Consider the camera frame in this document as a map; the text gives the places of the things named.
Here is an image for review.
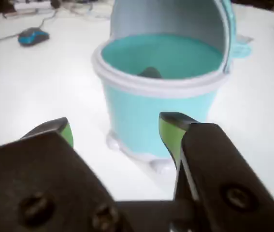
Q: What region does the blue black computer mouse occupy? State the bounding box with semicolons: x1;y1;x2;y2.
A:
17;27;50;48

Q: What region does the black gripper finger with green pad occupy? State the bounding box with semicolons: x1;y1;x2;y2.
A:
0;117;128;232
159;112;274;232

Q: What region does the metal table cable hatch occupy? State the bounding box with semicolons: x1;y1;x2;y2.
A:
234;33;255;44

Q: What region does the teal hippo shaped bin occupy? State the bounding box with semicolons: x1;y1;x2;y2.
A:
90;0;252;174

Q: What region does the dark round object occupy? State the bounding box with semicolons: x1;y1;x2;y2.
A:
136;66;163;79

